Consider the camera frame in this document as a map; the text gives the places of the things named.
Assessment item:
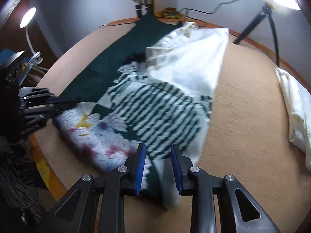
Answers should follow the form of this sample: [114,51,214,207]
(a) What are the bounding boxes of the green and white patterned garment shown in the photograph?
[55,15,229,207]

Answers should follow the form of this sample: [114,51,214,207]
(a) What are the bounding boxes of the beige blanket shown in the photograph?
[31,19,311,233]

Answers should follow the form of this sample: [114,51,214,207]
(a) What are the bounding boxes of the white desk lamp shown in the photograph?
[19,6,44,65]

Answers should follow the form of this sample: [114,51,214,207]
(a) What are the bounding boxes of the folded cream cloth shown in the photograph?
[275,67,311,170]

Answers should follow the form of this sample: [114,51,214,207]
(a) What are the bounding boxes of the colourful crumpled cloth in corner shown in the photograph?
[155,7,184,21]

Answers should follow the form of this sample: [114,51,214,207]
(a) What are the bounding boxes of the white cables at bedside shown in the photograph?
[29,63,51,83]

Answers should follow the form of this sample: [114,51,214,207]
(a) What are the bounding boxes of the black cable on bed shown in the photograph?
[98,0,256,29]

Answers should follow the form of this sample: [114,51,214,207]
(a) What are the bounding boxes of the black ring light tripod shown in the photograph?
[233,2,280,67]

